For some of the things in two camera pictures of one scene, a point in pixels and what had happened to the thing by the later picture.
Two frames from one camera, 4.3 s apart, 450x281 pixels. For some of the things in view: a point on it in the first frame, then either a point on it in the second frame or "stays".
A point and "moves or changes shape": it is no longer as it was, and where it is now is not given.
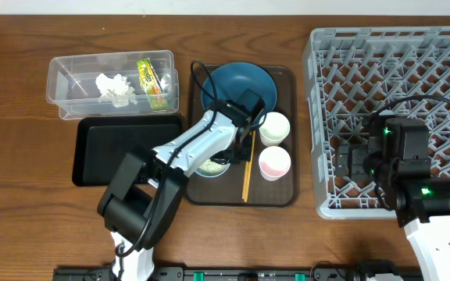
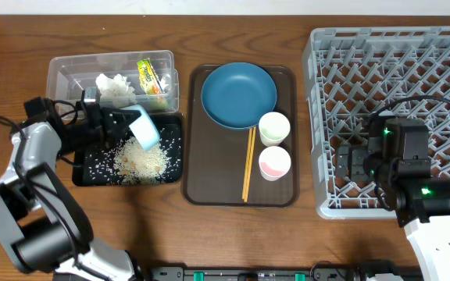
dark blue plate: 231,80 stays
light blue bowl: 202,173 to 144,129
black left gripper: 248,148 to 111,135
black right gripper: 355,161 stays
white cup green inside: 274,129 stays
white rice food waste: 211,167 moves or changes shape
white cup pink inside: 274,161 stays
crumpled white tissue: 116,90 stays
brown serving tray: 244,185 stays
